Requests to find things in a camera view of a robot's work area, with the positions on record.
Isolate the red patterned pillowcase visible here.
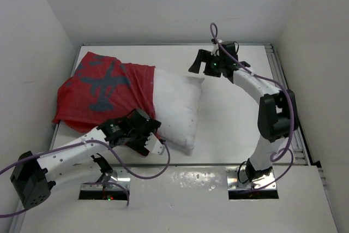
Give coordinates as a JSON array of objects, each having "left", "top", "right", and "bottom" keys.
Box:
[{"left": 53, "top": 52, "right": 155, "bottom": 133}]

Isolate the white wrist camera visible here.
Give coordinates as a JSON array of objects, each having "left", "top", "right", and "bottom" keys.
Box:
[
  {"left": 145, "top": 133, "right": 165, "bottom": 155},
  {"left": 210, "top": 39, "right": 222, "bottom": 56}
]

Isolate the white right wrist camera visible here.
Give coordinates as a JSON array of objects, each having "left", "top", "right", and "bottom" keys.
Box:
[{"left": 210, "top": 39, "right": 222, "bottom": 56}]

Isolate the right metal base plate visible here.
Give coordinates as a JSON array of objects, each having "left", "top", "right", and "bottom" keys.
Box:
[{"left": 226, "top": 166, "right": 278, "bottom": 190}]

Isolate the white front cover board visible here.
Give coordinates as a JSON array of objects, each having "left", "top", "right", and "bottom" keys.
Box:
[{"left": 20, "top": 166, "right": 336, "bottom": 232}]

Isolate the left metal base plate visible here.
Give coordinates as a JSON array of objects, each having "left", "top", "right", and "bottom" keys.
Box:
[{"left": 81, "top": 168, "right": 131, "bottom": 191}]

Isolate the metal base plate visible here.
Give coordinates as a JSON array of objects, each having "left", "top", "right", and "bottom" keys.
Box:
[
  {"left": 81, "top": 168, "right": 131, "bottom": 191},
  {"left": 226, "top": 166, "right": 278, "bottom": 190}
]

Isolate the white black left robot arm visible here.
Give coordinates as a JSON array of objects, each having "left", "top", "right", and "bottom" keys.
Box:
[{"left": 10, "top": 109, "right": 166, "bottom": 211}]

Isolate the white pillow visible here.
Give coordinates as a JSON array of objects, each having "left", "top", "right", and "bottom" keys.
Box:
[{"left": 153, "top": 68, "right": 204, "bottom": 153}]

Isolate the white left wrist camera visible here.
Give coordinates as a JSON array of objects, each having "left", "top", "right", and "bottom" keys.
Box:
[{"left": 145, "top": 133, "right": 165, "bottom": 155}]

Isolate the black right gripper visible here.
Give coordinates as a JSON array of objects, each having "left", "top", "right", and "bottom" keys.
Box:
[{"left": 190, "top": 49, "right": 226, "bottom": 77}]

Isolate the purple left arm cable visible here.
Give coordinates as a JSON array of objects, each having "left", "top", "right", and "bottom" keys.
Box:
[{"left": 0, "top": 139, "right": 171, "bottom": 216}]

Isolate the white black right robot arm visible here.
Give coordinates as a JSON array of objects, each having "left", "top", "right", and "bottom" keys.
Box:
[{"left": 189, "top": 41, "right": 298, "bottom": 182}]

